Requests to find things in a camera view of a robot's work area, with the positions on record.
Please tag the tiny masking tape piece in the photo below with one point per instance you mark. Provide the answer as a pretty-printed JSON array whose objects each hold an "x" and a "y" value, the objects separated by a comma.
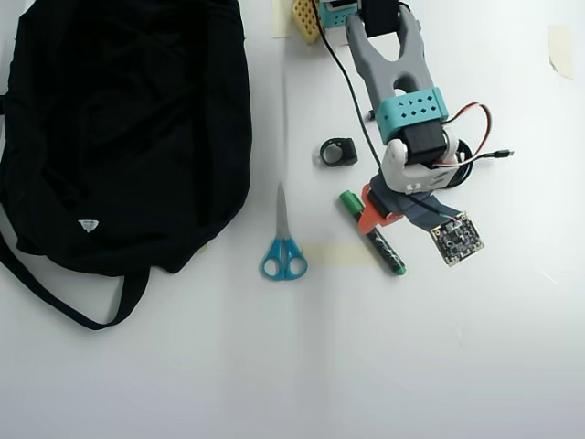
[{"x": 203, "y": 249}]

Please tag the green black marker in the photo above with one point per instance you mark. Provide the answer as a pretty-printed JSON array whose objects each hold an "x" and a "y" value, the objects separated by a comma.
[{"x": 388, "y": 253}]

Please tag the black fabric bag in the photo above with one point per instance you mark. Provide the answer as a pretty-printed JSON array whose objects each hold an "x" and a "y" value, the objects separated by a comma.
[{"x": 114, "y": 137}]

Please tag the yellow perforated robot base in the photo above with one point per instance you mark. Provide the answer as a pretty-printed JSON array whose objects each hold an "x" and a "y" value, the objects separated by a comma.
[{"x": 305, "y": 23}]

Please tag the torn masking tape piece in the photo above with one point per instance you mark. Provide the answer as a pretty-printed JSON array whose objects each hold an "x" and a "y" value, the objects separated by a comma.
[{"x": 561, "y": 50}]

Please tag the long masking tape strip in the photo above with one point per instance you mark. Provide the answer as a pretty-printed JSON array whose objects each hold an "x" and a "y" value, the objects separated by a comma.
[{"x": 333, "y": 253}]

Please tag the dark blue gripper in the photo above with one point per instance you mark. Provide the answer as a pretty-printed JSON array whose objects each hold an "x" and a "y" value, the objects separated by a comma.
[{"x": 376, "y": 215}]

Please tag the camera circuit board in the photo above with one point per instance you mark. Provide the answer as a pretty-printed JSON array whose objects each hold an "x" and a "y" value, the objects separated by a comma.
[{"x": 457, "y": 240}]

